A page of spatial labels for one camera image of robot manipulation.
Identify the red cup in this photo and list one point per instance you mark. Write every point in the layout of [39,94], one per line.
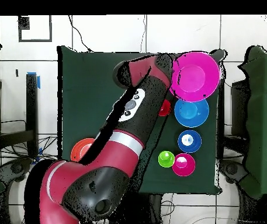
[166,108]

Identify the large orange bowl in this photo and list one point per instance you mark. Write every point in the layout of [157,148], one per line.
[77,149]

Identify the small dark blue bowl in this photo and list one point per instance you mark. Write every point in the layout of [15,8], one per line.
[182,144]

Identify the black metal stand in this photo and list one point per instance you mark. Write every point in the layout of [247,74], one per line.
[220,112]
[31,105]

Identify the black floor stand base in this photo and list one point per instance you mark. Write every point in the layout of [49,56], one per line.
[14,168]
[231,169]

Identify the dark green tablecloth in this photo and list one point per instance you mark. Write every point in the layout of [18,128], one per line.
[81,93]

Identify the large blue bowl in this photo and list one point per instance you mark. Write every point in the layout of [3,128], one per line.
[191,114]

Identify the large pink bowl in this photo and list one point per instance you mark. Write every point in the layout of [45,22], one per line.
[194,77]

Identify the small pink-red bowl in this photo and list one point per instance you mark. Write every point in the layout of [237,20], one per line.
[183,169]

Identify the green cup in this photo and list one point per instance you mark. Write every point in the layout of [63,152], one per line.
[166,161]

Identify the black square floor frame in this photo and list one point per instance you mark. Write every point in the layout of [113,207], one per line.
[35,40]

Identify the blue tape strip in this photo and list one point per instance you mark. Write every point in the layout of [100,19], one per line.
[38,81]

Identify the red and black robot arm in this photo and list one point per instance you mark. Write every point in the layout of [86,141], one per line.
[114,158]

